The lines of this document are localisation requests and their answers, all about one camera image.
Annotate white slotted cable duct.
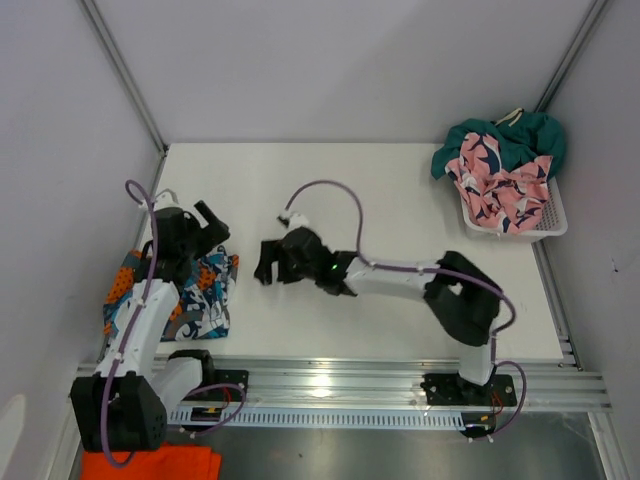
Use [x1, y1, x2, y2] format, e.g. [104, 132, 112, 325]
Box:
[167, 405, 464, 429]

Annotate white plastic basket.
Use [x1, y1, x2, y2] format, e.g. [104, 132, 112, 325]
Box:
[461, 179, 568, 244]

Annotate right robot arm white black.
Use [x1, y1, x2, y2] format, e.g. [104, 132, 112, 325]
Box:
[254, 227, 502, 404]

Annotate aluminium mounting rail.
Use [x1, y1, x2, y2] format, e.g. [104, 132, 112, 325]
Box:
[214, 357, 612, 412]

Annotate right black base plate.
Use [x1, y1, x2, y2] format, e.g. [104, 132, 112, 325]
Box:
[420, 373, 518, 407]

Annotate teal green shorts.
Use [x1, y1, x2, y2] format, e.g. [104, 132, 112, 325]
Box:
[431, 108, 568, 180]

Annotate patterned orange blue shorts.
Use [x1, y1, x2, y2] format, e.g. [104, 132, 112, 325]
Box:
[103, 245, 239, 342]

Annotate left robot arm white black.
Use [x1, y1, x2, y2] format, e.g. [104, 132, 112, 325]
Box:
[70, 201, 230, 454]

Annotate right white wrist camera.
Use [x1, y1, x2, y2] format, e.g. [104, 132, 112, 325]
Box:
[277, 209, 310, 231]

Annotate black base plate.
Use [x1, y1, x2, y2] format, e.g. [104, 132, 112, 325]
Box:
[186, 369, 249, 403]
[420, 373, 518, 407]

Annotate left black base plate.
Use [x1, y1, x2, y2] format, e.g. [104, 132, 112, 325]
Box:
[186, 369, 249, 403]

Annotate pink patterned shorts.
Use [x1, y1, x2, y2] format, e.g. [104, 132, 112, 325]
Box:
[445, 132, 552, 235]

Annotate folded orange shorts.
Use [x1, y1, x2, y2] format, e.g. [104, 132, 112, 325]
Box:
[79, 444, 222, 480]

